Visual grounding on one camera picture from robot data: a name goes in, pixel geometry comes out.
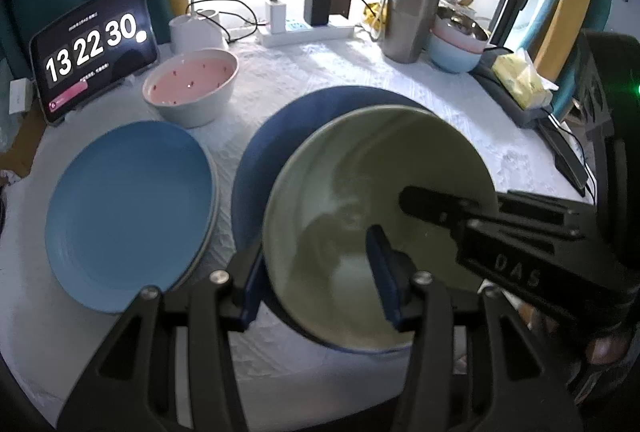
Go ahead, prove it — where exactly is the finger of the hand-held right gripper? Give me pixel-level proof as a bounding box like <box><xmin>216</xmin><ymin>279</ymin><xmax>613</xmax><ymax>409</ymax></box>
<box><xmin>495</xmin><ymin>189</ymin><xmax>598</xmax><ymax>239</ymax></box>
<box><xmin>399</xmin><ymin>185</ymin><xmax>483</xmax><ymax>233</ymax></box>

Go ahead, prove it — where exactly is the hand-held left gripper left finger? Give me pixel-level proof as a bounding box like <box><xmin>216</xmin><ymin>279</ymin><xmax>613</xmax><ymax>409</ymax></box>
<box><xmin>55</xmin><ymin>239</ymin><xmax>266</xmax><ymax>432</ymax></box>

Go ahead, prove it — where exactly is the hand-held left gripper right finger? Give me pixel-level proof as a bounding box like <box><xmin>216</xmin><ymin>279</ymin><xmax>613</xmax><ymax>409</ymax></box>
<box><xmin>365</xmin><ymin>224</ymin><xmax>583</xmax><ymax>432</ymax></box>

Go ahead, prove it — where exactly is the pale green bowl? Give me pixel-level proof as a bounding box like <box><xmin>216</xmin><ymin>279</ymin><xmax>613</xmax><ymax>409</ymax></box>
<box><xmin>262</xmin><ymin>106</ymin><xmax>497</xmax><ymax>348</ymax></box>

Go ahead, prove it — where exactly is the light blue plate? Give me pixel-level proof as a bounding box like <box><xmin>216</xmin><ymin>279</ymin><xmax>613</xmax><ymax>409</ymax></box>
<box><xmin>44</xmin><ymin>121</ymin><xmax>216</xmax><ymax>313</ymax></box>

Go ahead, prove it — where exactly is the dark blue bowl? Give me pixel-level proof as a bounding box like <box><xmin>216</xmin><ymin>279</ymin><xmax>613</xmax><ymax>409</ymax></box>
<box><xmin>231</xmin><ymin>85</ymin><xmax>496</xmax><ymax>355</ymax></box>

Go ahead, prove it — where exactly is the white bowl with pink inside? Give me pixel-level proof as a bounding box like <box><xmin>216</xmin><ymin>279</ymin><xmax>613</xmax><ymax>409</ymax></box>
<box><xmin>142</xmin><ymin>49</ymin><xmax>240</xmax><ymax>129</ymax></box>

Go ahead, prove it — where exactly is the grey cloth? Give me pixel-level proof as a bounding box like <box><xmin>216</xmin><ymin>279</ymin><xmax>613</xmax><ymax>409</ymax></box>
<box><xmin>470</xmin><ymin>47</ymin><xmax>556</xmax><ymax>129</ymax></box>

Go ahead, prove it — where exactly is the yellow tissue pack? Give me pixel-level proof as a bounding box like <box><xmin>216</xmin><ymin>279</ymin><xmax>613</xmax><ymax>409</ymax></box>
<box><xmin>491</xmin><ymin>48</ymin><xmax>560</xmax><ymax>110</ymax></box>

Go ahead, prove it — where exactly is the light blue bowl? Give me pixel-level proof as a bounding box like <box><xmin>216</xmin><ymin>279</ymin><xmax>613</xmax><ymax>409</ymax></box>
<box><xmin>427</xmin><ymin>32</ymin><xmax>488</xmax><ymax>74</ymax></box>

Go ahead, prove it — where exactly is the pastel pink bowl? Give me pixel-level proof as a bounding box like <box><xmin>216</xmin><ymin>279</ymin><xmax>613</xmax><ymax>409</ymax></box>
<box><xmin>431</xmin><ymin>17</ymin><xmax>493</xmax><ymax>54</ymax></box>

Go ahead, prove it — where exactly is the small steel bowl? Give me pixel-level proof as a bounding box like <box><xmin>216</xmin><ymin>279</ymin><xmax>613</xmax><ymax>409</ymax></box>
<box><xmin>435</xmin><ymin>14</ymin><xmax>491</xmax><ymax>40</ymax></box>

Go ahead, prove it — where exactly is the stainless steel tumbler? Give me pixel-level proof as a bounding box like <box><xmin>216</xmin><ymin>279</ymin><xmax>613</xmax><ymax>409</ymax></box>
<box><xmin>381</xmin><ymin>0</ymin><xmax>442</xmax><ymax>64</ymax></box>

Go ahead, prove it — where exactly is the yellow plastic item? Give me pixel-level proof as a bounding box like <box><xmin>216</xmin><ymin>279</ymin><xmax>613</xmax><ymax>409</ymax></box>
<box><xmin>366</xmin><ymin>3</ymin><xmax>389</xmax><ymax>39</ymax></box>

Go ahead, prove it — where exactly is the white power strip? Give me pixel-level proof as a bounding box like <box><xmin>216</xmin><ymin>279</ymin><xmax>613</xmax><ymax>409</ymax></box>
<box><xmin>257</xmin><ymin>23</ymin><xmax>356</xmax><ymax>48</ymax></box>

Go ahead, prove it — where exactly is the black charger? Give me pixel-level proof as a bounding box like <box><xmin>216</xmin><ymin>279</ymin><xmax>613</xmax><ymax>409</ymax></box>
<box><xmin>304</xmin><ymin>0</ymin><xmax>332</xmax><ymax>27</ymax></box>

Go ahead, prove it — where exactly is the white charger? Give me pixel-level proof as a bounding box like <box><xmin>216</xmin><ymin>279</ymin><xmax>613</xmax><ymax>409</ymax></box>
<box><xmin>265</xmin><ymin>0</ymin><xmax>287</xmax><ymax>34</ymax></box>

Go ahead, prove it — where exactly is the white desk lamp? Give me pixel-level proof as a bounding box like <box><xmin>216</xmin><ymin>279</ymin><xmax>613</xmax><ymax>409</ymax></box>
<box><xmin>169</xmin><ymin>9</ymin><xmax>224</xmax><ymax>59</ymax></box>

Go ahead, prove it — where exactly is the tablet showing clock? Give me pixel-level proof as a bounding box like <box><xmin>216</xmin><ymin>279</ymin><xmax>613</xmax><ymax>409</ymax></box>
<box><xmin>29</xmin><ymin>0</ymin><xmax>161</xmax><ymax>127</ymax></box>

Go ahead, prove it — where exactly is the small white box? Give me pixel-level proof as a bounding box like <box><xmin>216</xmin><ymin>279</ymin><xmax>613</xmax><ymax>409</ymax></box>
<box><xmin>9</xmin><ymin>79</ymin><xmax>33</xmax><ymax>115</ymax></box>

